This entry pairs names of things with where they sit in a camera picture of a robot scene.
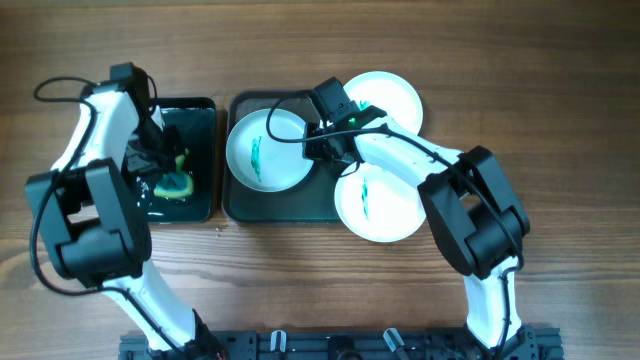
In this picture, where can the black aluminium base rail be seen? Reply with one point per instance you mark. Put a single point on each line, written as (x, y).
(444, 343)

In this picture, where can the yellow green sponge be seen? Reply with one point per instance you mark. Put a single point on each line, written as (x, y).
(177, 184)

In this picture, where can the white plate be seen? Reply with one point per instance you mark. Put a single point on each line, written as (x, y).
(259, 162)
(391, 93)
(377, 205)

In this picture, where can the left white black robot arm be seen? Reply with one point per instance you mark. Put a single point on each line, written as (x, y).
(88, 234)

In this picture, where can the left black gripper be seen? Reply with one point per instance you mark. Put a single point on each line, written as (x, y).
(151, 151)

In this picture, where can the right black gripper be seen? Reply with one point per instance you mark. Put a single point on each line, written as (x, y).
(317, 145)

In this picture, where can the large dark serving tray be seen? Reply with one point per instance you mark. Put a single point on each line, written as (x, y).
(311, 200)

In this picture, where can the small black water tray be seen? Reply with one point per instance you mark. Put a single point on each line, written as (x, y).
(195, 121)

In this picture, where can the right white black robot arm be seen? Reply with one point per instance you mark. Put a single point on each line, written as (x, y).
(475, 217)

